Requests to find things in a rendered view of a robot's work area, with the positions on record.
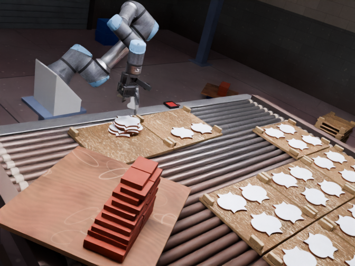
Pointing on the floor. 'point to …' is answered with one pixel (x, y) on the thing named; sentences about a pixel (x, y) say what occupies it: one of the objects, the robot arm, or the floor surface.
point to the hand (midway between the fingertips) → (129, 108)
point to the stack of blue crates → (105, 33)
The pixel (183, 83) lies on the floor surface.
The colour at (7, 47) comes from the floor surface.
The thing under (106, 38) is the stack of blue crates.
